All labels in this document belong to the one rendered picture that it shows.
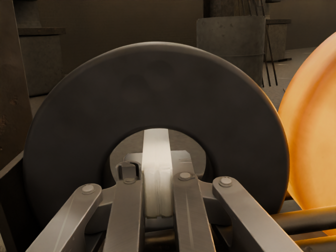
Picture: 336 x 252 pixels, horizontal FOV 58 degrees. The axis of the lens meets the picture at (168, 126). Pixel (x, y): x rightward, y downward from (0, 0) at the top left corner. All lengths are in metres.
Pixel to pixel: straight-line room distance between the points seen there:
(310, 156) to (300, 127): 0.02
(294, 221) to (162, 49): 0.11
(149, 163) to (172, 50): 0.06
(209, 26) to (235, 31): 0.21
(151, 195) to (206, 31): 2.46
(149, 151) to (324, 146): 0.10
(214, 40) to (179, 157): 2.39
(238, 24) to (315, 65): 2.34
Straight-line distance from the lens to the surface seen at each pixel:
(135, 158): 0.18
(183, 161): 0.17
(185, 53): 0.16
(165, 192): 0.15
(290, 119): 0.19
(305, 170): 0.19
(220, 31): 2.53
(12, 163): 0.19
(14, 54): 0.37
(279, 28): 7.89
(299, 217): 0.18
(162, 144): 0.17
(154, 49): 0.16
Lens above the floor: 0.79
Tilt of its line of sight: 17 degrees down
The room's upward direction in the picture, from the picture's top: 2 degrees counter-clockwise
